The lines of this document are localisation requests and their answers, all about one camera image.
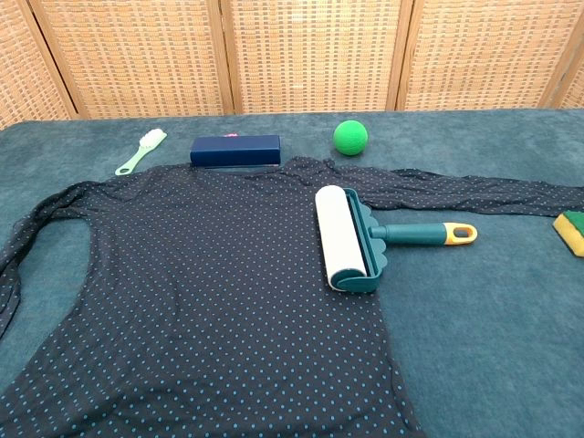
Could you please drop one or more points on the dark blue dotted shirt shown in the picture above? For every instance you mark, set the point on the dark blue dotted shirt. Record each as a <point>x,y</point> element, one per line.
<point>182,274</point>

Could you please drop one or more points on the dark blue rectangular box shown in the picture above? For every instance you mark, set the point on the dark blue rectangular box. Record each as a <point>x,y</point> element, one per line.
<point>235,149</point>

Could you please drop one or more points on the green ball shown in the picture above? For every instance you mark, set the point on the green ball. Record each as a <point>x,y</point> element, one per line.
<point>350,139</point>

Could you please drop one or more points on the light green white brush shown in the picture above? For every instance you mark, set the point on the light green white brush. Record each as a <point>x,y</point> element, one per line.
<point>153,138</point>

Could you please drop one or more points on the woven rattan folding screen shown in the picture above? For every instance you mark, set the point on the woven rattan folding screen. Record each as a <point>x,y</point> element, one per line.
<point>310,55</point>

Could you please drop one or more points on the teal carpet table cover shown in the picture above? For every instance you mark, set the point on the teal carpet table cover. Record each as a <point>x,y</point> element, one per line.
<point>479,319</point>

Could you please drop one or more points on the yellow green scrub sponge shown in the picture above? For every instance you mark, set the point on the yellow green scrub sponge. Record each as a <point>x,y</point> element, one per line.
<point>572,232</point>

